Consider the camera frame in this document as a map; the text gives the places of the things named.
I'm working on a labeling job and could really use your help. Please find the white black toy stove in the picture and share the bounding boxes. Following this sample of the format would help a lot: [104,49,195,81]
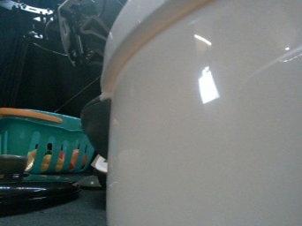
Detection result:
[90,154,108,187]

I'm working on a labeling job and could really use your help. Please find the orange toy food piece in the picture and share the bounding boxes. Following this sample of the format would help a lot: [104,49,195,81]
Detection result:
[69,148,80,171]

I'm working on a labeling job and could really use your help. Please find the yellow toy food piece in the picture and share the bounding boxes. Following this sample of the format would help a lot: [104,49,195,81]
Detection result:
[40,154,53,172]

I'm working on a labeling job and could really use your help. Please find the black glossy pot lid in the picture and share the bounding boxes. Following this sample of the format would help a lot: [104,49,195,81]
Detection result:
[0,154,82,207]

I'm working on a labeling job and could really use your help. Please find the thin black cable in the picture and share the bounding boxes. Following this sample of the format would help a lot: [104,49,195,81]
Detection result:
[53,75,102,113]

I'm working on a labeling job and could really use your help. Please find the silver frame bracket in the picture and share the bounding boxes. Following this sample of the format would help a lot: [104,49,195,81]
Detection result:
[0,0,54,24]

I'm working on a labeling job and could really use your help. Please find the teal plastic basket orange handle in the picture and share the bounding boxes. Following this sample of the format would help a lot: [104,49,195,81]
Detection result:
[0,107,97,177]

